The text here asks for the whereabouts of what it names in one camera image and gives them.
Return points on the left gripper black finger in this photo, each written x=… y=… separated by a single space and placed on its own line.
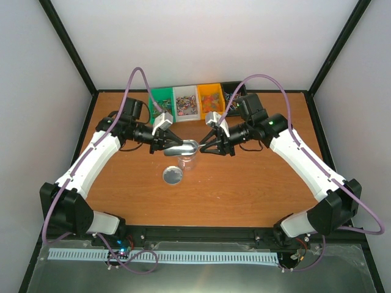
x=172 y=137
x=171 y=144

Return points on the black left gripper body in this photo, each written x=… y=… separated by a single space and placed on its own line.
x=157 y=140

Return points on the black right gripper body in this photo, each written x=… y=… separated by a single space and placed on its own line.
x=227 y=148

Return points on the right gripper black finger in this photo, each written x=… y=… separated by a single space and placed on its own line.
x=211 y=150
x=208 y=138

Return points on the silver metal scoop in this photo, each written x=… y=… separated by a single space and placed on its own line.
x=188 y=148

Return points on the yellow candy bin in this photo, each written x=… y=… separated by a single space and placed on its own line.
x=211 y=99

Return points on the green candy bin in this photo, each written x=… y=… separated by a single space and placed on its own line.
x=164 y=97

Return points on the white candy bin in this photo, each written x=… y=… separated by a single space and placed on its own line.
x=186 y=103

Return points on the black candy bin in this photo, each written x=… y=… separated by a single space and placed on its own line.
x=228 y=88

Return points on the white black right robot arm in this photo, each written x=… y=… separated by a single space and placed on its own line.
x=336 y=197

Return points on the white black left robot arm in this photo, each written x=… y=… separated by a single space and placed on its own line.
x=64 y=202

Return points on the clear plastic jar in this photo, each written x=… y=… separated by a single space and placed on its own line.
x=187 y=163

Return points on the round metal jar lid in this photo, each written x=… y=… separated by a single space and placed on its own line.
x=172 y=175

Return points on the grey metal front plate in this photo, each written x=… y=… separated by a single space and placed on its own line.
x=343 y=268

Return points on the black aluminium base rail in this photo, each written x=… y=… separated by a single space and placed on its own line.
x=262 y=238

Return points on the light blue slotted cable duct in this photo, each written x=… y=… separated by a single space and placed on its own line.
x=165 y=257

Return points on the black enclosure frame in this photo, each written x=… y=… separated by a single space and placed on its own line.
x=353 y=20

